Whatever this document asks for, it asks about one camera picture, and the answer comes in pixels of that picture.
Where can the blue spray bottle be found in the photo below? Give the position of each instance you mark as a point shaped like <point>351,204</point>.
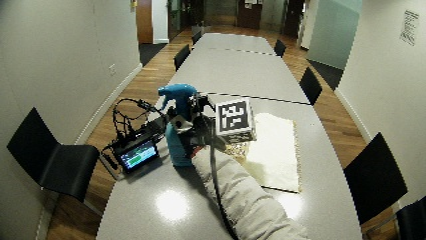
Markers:
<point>179,93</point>

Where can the white marker cube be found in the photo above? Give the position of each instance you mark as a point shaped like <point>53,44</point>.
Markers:
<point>235,120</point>

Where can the black device with screen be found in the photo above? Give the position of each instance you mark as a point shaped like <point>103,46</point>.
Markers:
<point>139,155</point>

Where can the yellowish speckled object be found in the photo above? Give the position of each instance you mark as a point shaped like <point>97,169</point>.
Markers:
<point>238,151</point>

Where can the black chair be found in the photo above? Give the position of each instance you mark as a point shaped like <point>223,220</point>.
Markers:
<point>182,56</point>
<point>413,220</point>
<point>377,180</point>
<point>280,47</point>
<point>311,85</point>
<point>49,160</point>
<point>196,37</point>

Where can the white cloth mat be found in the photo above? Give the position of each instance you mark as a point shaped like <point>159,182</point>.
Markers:
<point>275,153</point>

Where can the brown wooden door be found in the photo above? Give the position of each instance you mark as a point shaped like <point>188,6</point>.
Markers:
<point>145,21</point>

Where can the dark door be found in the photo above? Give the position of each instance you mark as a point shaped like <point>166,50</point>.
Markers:
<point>250,13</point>

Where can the white wall socket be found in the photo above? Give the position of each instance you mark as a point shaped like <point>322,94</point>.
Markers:
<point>113,69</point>

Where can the paper wall notice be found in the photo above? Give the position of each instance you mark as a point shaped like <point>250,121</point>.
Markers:
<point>409,27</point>

